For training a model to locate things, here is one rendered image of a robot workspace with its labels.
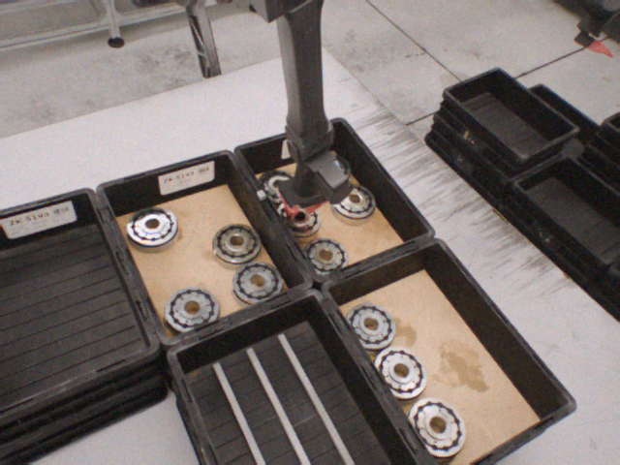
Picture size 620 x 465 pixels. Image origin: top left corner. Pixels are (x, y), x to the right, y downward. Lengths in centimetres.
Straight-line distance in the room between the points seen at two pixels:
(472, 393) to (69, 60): 251
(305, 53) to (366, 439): 66
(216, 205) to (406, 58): 221
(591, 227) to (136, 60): 221
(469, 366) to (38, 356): 81
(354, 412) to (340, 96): 106
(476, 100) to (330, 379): 150
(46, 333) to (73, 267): 15
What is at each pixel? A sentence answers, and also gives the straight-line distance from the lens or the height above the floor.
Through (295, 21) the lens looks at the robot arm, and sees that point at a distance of 76.
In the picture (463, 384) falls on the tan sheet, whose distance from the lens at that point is 116.
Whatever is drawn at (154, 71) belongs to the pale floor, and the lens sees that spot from 301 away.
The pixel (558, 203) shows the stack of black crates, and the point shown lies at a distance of 224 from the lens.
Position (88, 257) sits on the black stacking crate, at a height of 83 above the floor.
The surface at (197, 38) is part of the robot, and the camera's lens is 204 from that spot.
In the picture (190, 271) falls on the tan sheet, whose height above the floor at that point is 83.
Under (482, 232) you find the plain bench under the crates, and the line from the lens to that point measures 157.
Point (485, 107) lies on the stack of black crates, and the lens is 232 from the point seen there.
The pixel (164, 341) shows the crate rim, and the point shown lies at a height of 93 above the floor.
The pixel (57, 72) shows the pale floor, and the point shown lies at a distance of 304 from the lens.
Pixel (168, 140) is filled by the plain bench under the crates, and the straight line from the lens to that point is 162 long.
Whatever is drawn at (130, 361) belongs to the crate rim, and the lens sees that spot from 99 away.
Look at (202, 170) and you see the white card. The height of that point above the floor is 90.
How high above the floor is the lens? 182
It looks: 52 degrees down
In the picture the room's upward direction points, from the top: 12 degrees clockwise
